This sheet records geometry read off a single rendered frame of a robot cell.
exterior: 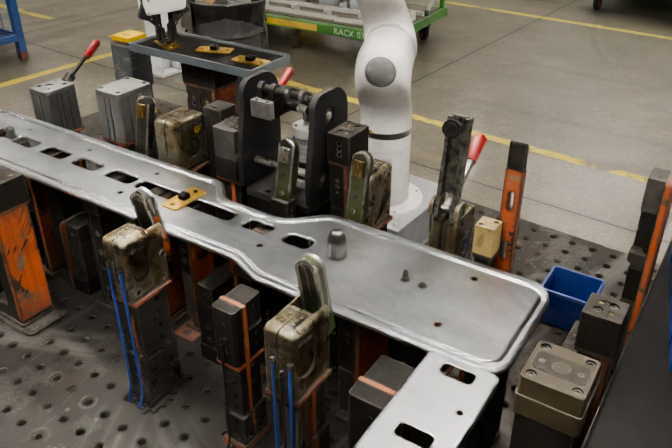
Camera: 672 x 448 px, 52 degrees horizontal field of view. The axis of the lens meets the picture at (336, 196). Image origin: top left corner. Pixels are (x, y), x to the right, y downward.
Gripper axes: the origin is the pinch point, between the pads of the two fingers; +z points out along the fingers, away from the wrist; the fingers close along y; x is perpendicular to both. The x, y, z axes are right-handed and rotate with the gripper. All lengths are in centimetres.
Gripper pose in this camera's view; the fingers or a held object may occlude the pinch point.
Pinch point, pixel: (166, 33)
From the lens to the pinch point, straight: 168.9
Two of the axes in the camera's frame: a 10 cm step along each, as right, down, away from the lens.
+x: 6.0, 3.8, -7.1
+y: -8.0, 2.9, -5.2
